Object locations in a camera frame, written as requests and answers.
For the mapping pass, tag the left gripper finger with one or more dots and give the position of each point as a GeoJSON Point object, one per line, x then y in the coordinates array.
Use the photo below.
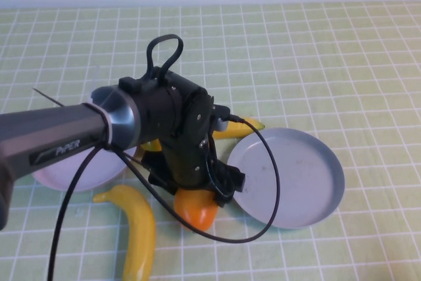
{"type": "Point", "coordinates": [223, 200]}

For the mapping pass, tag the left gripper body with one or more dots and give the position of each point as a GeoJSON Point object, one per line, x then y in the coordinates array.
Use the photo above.
{"type": "Point", "coordinates": [187, 169]}

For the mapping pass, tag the orange mango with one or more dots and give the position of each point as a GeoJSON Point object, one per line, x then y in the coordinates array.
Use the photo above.
{"type": "Point", "coordinates": [197, 215]}

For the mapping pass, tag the yellow mango with green tip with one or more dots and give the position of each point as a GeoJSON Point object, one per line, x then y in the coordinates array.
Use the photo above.
{"type": "Point", "coordinates": [152, 145]}

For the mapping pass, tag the yellow banana with green tip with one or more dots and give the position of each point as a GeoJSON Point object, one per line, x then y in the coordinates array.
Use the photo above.
{"type": "Point", "coordinates": [243, 129]}

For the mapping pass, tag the long yellow banana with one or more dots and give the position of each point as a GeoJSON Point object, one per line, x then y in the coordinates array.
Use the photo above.
{"type": "Point", "coordinates": [138, 228]}

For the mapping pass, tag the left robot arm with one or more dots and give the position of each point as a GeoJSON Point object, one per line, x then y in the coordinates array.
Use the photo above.
{"type": "Point", "coordinates": [49, 129]}

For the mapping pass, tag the grey-blue round plate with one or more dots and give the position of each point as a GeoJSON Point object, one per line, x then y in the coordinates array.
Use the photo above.
{"type": "Point", "coordinates": [302, 179]}

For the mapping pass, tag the pink round plate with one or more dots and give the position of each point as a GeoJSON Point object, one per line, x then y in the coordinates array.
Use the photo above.
{"type": "Point", "coordinates": [82, 179]}

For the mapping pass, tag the green checked tablecloth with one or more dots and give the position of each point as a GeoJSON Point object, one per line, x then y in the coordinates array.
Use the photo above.
{"type": "Point", "coordinates": [296, 64]}

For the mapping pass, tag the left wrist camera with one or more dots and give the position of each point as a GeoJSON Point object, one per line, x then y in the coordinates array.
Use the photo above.
{"type": "Point", "coordinates": [221, 111]}

